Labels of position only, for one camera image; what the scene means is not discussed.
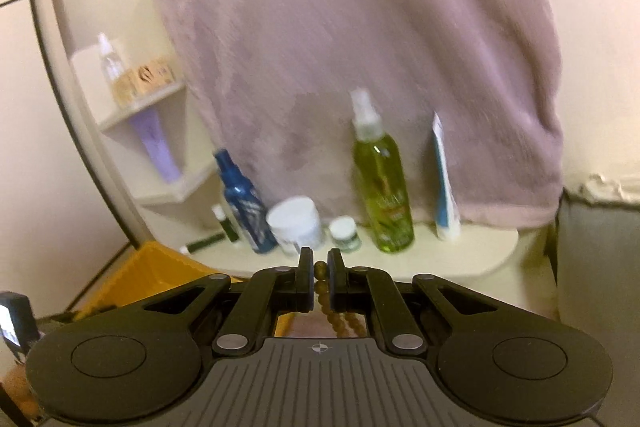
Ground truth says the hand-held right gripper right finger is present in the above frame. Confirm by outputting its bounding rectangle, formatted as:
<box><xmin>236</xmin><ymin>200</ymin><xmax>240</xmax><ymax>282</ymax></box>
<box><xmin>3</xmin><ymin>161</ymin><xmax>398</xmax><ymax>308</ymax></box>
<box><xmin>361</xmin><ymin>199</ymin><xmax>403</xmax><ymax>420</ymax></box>
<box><xmin>328</xmin><ymin>249</ymin><xmax>517</xmax><ymax>356</ymax></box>

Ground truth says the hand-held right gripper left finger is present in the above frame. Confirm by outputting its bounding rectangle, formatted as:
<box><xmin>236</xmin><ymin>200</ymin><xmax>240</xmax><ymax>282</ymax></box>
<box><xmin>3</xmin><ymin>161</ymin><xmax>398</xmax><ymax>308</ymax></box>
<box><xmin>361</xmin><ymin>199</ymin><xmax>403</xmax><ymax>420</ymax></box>
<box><xmin>125</xmin><ymin>247</ymin><xmax>316</xmax><ymax>356</ymax></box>

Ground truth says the tan bead bracelet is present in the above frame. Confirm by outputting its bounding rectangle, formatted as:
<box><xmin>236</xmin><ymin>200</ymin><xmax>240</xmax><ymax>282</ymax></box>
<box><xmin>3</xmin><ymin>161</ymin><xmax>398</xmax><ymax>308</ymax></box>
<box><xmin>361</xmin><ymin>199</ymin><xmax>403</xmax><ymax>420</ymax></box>
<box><xmin>312</xmin><ymin>261</ymin><xmax>366</xmax><ymax>338</ymax></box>

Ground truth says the orange plastic tray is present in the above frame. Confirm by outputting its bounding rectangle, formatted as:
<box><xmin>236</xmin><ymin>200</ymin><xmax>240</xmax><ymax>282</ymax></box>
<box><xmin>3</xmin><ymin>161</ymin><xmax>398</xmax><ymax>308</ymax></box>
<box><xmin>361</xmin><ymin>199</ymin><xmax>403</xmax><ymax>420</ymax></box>
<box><xmin>64</xmin><ymin>241</ymin><xmax>301</xmax><ymax>338</ymax></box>

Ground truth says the person's left hand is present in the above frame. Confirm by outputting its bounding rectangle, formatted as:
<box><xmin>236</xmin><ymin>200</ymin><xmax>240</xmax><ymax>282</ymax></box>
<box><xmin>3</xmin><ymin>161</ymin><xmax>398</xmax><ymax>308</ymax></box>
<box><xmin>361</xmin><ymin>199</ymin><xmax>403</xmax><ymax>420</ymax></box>
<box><xmin>0</xmin><ymin>359</ymin><xmax>40</xmax><ymax>423</ymax></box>

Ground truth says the small green-labelled jar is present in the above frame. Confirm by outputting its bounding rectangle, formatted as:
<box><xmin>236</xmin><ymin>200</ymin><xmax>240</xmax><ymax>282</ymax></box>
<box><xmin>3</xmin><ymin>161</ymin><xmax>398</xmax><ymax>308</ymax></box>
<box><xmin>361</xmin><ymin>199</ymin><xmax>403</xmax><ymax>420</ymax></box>
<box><xmin>328</xmin><ymin>217</ymin><xmax>362</xmax><ymax>254</ymax></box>

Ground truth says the white cream jar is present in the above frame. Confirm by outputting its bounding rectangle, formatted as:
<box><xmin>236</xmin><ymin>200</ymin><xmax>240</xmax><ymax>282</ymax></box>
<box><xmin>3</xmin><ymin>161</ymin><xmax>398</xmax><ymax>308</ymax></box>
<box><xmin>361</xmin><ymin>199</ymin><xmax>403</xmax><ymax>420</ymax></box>
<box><xmin>266</xmin><ymin>197</ymin><xmax>325</xmax><ymax>258</ymax></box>

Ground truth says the blue spray bottle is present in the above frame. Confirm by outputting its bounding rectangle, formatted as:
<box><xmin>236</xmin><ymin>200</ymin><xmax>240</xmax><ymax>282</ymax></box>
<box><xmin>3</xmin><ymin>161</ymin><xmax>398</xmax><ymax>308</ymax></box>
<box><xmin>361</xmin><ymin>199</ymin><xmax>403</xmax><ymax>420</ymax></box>
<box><xmin>214</xmin><ymin>149</ymin><xmax>278</xmax><ymax>255</ymax></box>

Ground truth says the lip balm stick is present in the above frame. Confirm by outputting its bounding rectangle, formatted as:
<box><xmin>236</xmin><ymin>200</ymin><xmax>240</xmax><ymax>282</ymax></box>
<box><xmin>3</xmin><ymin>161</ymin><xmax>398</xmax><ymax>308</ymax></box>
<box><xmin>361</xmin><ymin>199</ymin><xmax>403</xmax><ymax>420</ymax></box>
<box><xmin>211</xmin><ymin>204</ymin><xmax>240</xmax><ymax>244</ymax></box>

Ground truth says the green spray bottle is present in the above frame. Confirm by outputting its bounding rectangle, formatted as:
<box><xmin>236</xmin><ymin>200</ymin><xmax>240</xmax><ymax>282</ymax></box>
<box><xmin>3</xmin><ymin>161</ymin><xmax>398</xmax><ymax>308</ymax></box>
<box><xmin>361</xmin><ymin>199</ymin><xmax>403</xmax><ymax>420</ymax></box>
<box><xmin>349</xmin><ymin>89</ymin><xmax>416</xmax><ymax>254</ymax></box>

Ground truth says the small black tube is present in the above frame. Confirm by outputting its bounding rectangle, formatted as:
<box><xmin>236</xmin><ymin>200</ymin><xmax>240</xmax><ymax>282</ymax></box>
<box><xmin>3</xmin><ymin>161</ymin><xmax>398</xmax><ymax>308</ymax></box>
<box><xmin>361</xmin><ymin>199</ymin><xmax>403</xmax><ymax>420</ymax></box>
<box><xmin>179</xmin><ymin>231</ymin><xmax>226</xmax><ymax>255</ymax></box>

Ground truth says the cream wooden shelf unit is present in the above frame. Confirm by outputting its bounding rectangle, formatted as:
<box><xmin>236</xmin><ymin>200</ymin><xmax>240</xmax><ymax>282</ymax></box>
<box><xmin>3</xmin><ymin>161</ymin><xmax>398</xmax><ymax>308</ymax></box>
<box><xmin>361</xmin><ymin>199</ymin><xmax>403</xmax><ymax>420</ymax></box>
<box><xmin>25</xmin><ymin>0</ymin><xmax>521</xmax><ymax>288</ymax></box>

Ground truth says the white and blue tube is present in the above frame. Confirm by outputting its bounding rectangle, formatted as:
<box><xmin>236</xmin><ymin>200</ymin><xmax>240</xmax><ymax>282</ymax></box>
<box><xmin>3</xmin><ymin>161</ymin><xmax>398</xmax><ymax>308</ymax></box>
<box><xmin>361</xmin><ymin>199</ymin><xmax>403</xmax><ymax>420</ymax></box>
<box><xmin>431</xmin><ymin>112</ymin><xmax>462</xmax><ymax>241</ymax></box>

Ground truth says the purple cosmetic tube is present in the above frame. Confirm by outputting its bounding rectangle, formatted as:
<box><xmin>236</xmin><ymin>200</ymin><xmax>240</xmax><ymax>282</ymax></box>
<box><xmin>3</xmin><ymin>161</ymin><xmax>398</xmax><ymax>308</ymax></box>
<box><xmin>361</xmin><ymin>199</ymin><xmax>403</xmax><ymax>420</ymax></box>
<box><xmin>131</xmin><ymin>112</ymin><xmax>182</xmax><ymax>185</ymax></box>

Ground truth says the hanging pink towel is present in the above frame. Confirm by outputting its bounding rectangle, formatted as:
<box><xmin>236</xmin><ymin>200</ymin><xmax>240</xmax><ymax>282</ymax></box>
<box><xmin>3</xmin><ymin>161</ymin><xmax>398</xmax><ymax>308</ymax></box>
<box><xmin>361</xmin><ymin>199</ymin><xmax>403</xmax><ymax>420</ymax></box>
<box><xmin>147</xmin><ymin>0</ymin><xmax>566</xmax><ymax>230</ymax></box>

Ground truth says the tan printed box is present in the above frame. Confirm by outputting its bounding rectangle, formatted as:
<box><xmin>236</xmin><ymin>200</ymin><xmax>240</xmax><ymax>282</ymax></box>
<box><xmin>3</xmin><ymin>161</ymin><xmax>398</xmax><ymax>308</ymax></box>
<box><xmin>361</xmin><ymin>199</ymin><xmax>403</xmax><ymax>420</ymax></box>
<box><xmin>112</xmin><ymin>57</ymin><xmax>177</xmax><ymax>108</ymax></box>

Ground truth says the grey cushion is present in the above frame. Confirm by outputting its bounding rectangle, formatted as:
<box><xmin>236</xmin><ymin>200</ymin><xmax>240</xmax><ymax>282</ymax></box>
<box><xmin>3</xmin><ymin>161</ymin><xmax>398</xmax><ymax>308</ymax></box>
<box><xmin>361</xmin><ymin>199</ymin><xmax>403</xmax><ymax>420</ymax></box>
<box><xmin>555</xmin><ymin>177</ymin><xmax>640</xmax><ymax>358</ymax></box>

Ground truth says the clear spray bottle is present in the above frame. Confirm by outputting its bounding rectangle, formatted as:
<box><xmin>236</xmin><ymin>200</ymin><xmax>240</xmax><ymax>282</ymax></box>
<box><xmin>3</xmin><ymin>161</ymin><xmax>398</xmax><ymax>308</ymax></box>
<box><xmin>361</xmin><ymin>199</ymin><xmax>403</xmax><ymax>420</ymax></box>
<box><xmin>96</xmin><ymin>32</ymin><xmax>128</xmax><ymax>95</ymax></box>

